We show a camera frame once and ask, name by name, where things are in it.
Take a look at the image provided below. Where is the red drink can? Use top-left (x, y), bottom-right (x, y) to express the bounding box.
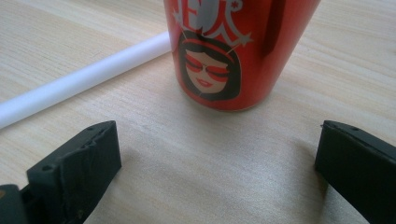
top-left (163, 0), bottom-right (321, 112)

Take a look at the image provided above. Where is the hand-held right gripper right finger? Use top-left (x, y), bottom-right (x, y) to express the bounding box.
top-left (314, 119), bottom-right (396, 224)

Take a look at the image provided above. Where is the white straw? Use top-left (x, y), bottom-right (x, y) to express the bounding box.
top-left (0, 31), bottom-right (172, 130)

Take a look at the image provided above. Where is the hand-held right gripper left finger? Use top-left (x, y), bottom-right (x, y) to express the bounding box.
top-left (20, 120), bottom-right (122, 224)

